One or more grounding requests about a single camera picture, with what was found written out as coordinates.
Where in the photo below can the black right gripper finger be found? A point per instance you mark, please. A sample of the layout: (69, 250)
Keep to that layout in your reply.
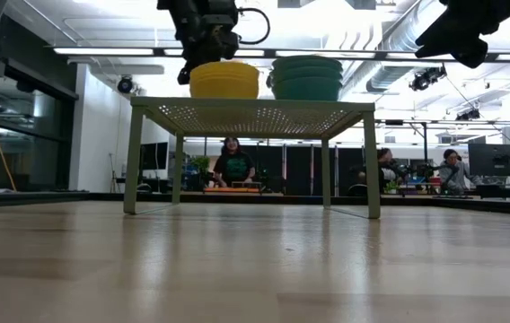
(439, 49)
(441, 36)

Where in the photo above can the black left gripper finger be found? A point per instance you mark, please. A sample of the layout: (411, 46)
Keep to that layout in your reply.
(187, 67)

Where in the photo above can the black ceiling spotlight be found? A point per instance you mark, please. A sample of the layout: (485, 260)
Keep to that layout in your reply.
(125, 84)
(468, 115)
(425, 77)

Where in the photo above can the overhead LED light bar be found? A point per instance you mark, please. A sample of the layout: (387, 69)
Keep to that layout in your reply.
(102, 51)

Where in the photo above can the black computer monitor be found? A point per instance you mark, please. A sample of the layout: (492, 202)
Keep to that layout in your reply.
(496, 159)
(152, 156)

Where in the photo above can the green potted plant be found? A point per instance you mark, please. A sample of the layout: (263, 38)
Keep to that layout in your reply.
(201, 170)

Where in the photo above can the person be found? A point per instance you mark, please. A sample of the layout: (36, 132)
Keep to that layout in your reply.
(457, 172)
(234, 166)
(387, 172)

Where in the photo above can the orange flat tray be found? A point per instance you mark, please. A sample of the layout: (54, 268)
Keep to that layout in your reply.
(232, 189)

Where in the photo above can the green perforated metal shelf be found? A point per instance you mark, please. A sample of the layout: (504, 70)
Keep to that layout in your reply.
(370, 170)

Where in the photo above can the small potted plant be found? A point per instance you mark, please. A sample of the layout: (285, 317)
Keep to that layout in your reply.
(392, 186)

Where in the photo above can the black partition screen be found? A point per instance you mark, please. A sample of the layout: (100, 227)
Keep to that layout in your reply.
(300, 170)

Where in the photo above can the silver ventilation duct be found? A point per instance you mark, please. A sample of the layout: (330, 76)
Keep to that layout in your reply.
(394, 27)

